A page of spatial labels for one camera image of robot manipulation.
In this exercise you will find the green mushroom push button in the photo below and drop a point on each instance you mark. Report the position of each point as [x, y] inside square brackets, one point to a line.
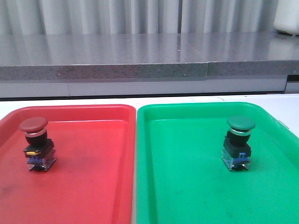
[236, 152]

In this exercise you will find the red mushroom push button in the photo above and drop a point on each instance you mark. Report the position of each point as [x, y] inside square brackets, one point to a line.
[40, 152]

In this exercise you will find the green plastic tray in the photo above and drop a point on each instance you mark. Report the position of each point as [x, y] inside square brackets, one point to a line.
[181, 178]

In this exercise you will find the red plastic tray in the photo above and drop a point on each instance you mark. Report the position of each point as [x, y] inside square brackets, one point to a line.
[91, 181]

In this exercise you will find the grey stone counter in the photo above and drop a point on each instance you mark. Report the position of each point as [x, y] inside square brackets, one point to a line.
[77, 66]

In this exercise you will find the white appliance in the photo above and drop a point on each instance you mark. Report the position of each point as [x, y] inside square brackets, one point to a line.
[287, 17]

